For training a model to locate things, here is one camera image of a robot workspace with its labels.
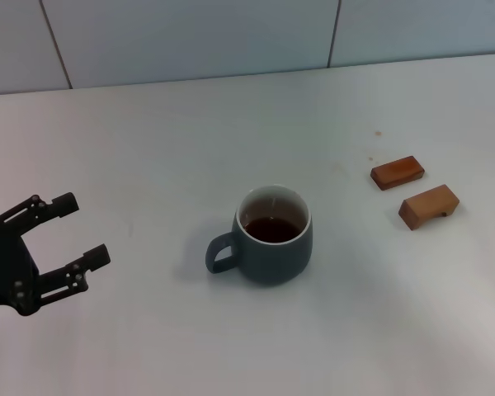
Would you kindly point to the light brown wooden block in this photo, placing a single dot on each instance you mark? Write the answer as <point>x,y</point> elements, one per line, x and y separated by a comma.
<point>425,206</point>

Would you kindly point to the dark brown tea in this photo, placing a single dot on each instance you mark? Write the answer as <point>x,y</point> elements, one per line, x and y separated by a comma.
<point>272,232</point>

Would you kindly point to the grey ceramic cup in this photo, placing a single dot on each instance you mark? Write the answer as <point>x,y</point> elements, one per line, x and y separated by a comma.
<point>272,260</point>

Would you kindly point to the dark brown wooden block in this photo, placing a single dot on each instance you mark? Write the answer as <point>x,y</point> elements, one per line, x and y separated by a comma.
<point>396,173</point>

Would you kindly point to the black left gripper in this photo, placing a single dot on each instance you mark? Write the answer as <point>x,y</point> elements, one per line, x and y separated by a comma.
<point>8,268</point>

